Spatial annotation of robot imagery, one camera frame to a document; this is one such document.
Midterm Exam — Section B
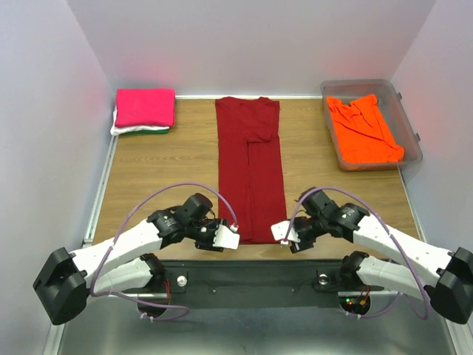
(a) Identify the folded pink t shirt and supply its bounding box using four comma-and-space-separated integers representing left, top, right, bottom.
115, 88, 176, 128

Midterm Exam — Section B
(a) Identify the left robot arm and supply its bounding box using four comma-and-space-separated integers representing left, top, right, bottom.
33, 193, 239, 325

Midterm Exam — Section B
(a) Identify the dark red t shirt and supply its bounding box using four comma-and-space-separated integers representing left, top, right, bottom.
215, 97, 287, 244

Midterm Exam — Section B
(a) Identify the folded green t shirt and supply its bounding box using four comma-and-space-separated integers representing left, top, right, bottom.
123, 127, 169, 135

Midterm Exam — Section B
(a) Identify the aluminium rail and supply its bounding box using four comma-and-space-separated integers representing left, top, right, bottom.
44, 290, 472, 354

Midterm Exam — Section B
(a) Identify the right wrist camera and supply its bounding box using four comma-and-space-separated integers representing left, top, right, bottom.
270, 220, 300, 246

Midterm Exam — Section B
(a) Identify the folded white t shirt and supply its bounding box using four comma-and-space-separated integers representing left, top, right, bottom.
110, 108, 170, 137

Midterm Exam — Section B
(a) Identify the orange t shirt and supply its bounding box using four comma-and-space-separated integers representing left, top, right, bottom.
327, 94, 405, 164

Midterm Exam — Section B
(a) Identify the clear plastic bin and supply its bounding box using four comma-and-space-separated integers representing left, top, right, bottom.
320, 79, 423, 172

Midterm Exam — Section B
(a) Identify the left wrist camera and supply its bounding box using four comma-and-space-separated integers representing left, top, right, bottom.
213, 224, 240, 250

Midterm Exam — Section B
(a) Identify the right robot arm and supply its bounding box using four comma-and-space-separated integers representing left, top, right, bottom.
282, 186, 472, 325

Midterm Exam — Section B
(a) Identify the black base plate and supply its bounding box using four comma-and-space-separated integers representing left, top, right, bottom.
162, 260, 367, 310

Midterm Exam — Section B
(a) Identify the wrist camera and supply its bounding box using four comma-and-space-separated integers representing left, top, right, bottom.
270, 220, 300, 246
213, 224, 240, 250

